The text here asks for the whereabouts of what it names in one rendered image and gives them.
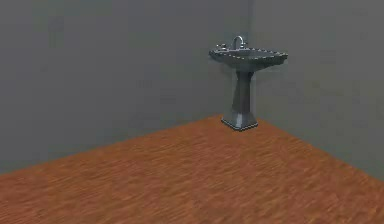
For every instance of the silver sink faucet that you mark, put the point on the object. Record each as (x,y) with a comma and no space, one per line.
(237,41)

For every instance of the grey pedestal sink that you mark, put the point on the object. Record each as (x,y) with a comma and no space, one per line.
(242,96)

